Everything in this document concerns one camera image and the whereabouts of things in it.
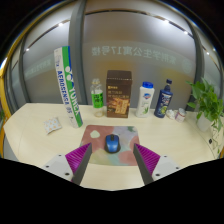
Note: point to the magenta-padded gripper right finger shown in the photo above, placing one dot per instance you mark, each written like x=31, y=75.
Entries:
x=156, y=163

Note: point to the pastel multicolour mouse pad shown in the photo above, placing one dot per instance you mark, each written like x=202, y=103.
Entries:
x=128, y=138

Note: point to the brown cardboard box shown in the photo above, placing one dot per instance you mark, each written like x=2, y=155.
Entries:
x=118, y=95

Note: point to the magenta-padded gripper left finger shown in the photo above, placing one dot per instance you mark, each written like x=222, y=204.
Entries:
x=68, y=163

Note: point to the dark blue pump bottle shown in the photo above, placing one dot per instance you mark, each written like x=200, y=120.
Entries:
x=163, y=101

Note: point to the small white patterned packet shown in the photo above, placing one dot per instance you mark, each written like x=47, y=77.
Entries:
x=52, y=125

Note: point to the blue computer mouse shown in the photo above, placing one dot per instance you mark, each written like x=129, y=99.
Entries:
x=112, y=144

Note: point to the small white jar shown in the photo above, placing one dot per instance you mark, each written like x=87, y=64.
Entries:
x=180, y=115

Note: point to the green plant in white pot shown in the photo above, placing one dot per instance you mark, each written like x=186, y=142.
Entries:
x=206, y=106

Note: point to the crumpled white wrapper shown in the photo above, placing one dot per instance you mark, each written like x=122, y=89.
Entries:
x=171, y=114

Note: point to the green and white tube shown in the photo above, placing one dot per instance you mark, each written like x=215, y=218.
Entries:
x=68, y=86

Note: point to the clear bottle with green label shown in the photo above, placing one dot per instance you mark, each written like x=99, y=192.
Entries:
x=97, y=99

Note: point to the white bottle with blue cap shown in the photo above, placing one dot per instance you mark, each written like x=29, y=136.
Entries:
x=145, y=101

